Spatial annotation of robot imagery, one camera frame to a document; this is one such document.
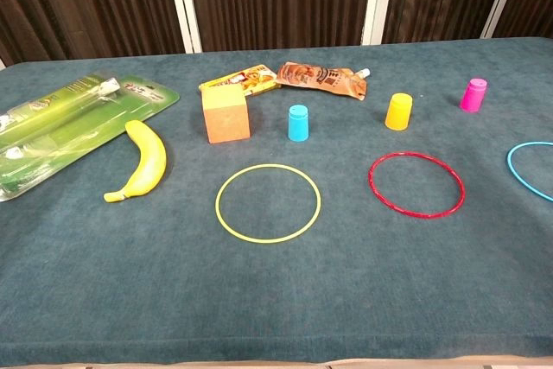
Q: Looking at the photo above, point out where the thin yellow plastic ring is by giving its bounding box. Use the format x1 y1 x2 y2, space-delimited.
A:
214 163 322 245

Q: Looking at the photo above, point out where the thin red plastic ring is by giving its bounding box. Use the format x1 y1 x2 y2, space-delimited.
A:
367 151 467 220

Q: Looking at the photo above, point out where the small blue plastic cup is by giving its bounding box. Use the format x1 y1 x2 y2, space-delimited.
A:
287 104 310 143

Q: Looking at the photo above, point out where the orange foam cube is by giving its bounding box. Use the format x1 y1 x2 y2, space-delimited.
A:
200 83 252 145

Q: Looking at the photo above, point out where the yellow snack box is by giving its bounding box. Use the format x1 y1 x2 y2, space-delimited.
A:
198 63 281 97

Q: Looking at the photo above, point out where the brown spout pouch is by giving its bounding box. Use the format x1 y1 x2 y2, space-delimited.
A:
275 61 372 102

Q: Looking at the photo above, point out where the yellow toy banana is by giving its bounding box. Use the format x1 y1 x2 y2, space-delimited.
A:
103 119 168 204

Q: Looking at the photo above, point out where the teal table cloth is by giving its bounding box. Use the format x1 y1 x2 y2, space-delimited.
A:
0 36 553 366

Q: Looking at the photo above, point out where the small orange plastic cup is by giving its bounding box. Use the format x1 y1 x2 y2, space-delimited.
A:
384 92 414 131

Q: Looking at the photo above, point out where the small pink plastic cup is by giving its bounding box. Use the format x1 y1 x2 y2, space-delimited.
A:
459 78 488 113

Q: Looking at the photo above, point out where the green blister pack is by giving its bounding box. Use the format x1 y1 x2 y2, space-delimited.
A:
0 73 181 203

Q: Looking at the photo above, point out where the thin blue plastic ring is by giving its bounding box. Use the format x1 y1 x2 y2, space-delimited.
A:
505 141 553 203

